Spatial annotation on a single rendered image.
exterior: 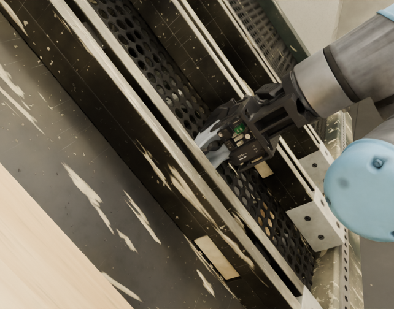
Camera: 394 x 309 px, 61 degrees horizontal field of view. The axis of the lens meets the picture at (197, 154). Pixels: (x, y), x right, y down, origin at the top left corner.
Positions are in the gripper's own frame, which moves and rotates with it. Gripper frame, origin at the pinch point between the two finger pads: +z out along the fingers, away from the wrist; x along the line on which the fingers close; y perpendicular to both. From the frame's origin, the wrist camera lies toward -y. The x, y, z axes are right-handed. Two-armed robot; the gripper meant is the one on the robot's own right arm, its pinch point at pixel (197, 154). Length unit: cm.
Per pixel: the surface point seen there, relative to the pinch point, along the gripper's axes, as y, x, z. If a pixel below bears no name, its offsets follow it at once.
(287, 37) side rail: -110, 1, 0
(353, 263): -19.5, 45.6, -2.8
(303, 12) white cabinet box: -335, 6, 18
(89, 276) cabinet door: 27.0, -1.2, 0.3
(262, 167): -16.9, 13.5, 0.1
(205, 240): 11.5, 8.6, 0.0
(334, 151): -64, 38, -2
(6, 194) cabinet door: 27.4, -12.1, 0.3
